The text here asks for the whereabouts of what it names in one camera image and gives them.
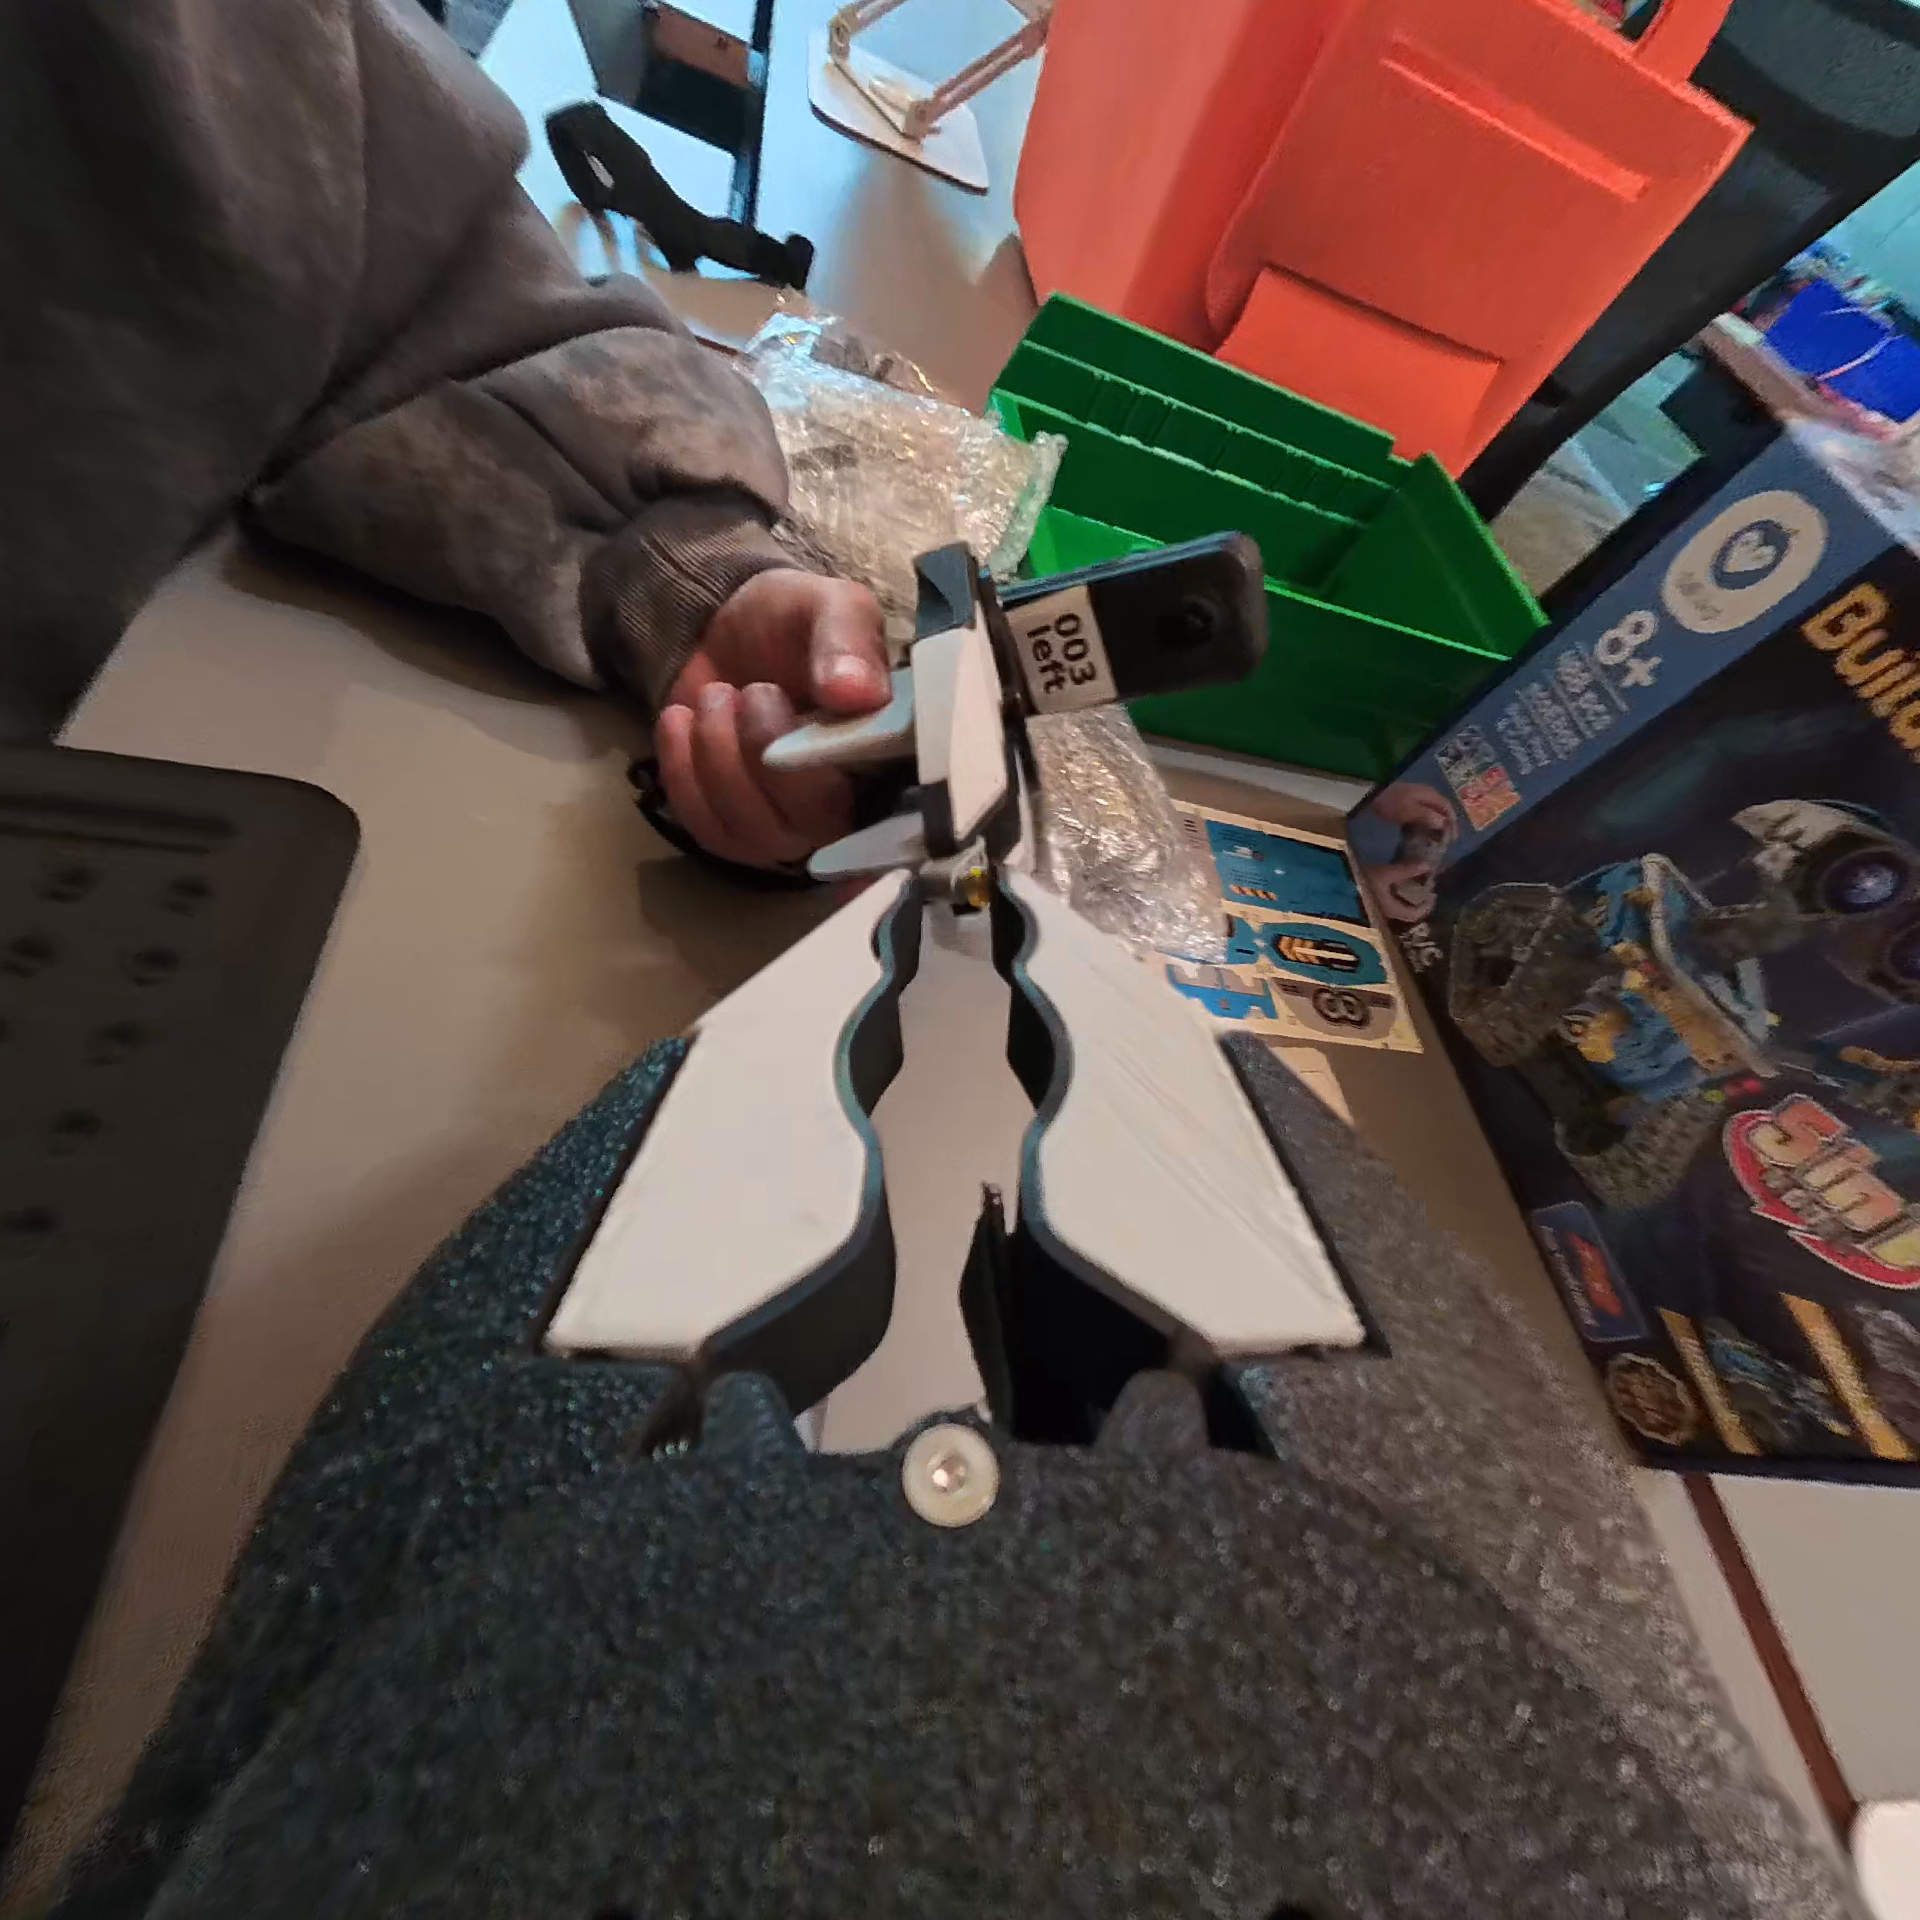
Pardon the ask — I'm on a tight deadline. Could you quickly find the person's left hand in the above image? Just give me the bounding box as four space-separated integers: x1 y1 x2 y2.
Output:
653 571 899 871

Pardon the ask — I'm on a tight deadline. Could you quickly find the orange storage bin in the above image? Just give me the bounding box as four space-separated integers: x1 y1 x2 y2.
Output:
1011 0 1758 482

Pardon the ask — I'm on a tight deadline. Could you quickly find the wooden laptop stand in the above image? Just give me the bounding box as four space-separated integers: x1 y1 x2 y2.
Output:
808 0 1052 191

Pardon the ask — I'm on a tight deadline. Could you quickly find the green storage bin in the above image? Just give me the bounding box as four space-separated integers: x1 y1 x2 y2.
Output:
990 291 1549 780

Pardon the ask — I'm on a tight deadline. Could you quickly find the dark blue toy kit box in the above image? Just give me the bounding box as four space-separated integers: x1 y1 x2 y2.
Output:
1341 421 1920 1484

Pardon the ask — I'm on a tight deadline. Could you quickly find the clear bubble wrap bag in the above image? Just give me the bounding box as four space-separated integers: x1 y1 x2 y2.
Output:
741 306 1232 964

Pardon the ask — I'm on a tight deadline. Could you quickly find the grey desk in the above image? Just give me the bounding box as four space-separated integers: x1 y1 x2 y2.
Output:
31 284 1861 1920

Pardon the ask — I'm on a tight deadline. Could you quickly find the blue sticker sheet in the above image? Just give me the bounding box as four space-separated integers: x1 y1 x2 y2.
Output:
1164 802 1428 1059

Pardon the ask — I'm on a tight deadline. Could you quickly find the black curved stand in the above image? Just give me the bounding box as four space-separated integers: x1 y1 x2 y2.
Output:
544 102 815 291

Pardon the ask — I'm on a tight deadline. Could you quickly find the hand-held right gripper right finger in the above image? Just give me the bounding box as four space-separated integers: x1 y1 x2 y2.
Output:
990 885 1373 1423

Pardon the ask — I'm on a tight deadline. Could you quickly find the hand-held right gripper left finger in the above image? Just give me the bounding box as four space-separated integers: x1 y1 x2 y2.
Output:
544 878 912 1420

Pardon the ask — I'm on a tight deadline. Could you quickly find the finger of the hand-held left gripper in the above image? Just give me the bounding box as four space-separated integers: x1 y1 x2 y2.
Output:
916 625 1029 841

